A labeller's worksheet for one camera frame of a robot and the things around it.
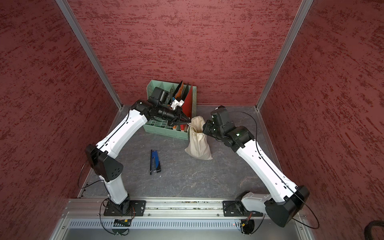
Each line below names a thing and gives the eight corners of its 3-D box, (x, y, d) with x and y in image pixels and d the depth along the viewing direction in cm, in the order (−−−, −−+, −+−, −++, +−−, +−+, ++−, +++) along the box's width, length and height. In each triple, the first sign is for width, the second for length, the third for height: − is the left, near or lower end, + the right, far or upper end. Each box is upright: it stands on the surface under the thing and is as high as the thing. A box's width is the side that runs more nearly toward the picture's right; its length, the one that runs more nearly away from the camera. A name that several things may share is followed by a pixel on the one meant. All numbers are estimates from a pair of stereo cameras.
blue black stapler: (151, 174, 87) (150, 172, 85) (151, 152, 97) (150, 149, 94) (160, 172, 88) (159, 170, 86) (160, 150, 97) (159, 148, 95)
